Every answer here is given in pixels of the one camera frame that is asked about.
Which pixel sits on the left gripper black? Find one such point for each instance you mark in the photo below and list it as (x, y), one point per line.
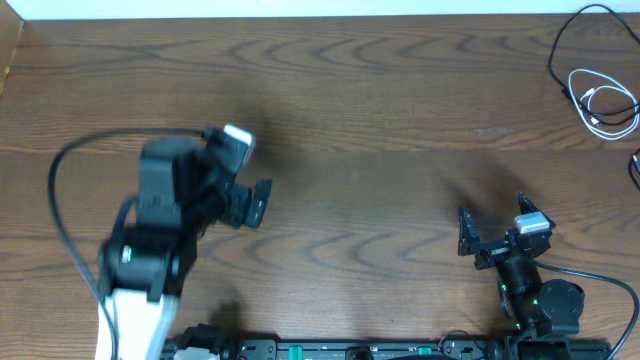
(256, 203)

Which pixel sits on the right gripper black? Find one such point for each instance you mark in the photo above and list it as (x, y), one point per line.
(470, 245)

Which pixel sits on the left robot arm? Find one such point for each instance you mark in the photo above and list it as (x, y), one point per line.
(184, 188)

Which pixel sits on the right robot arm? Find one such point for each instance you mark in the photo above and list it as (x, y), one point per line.
(546, 313)

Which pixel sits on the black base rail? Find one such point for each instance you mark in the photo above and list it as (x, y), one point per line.
(209, 342)

